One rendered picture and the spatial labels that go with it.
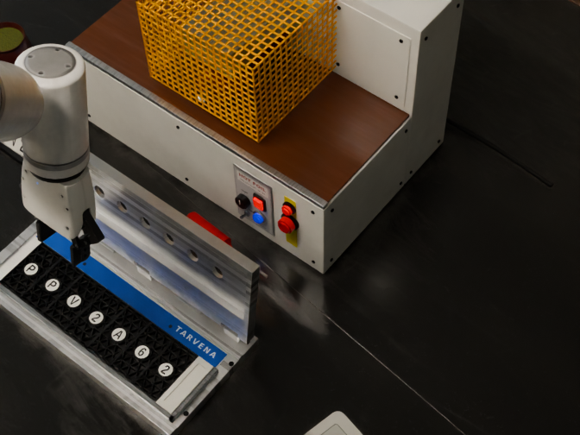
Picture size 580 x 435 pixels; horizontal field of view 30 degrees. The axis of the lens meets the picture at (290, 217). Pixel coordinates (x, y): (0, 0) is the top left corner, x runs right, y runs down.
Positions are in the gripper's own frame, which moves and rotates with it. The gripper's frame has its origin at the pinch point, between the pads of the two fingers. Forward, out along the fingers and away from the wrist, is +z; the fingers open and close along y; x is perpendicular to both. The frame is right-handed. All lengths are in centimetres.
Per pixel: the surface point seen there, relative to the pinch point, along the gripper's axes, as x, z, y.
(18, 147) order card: 21.6, 19.3, -35.4
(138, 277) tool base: 15.3, 21.3, -0.3
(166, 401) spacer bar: 1.5, 23.1, 18.6
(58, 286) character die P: 5.5, 22.0, -8.6
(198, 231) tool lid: 15.4, 1.8, 11.5
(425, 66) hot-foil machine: 54, -14, 23
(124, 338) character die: 5.3, 22.1, 6.4
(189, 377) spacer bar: 6.5, 22.1, 18.7
